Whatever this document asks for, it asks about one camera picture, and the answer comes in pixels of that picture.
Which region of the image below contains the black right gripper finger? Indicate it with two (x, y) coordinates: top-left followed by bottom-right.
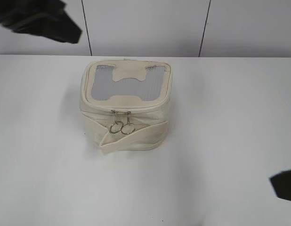
(269, 170), (291, 199)

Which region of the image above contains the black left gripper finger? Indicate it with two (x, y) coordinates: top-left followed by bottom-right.
(0, 0), (82, 44)

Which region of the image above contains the cream canvas zipper bag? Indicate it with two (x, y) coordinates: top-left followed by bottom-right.
(80, 59), (172, 153)

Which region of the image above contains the metal zipper pull ring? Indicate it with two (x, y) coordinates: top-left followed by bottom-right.
(120, 111), (136, 135)
(109, 110), (122, 134)

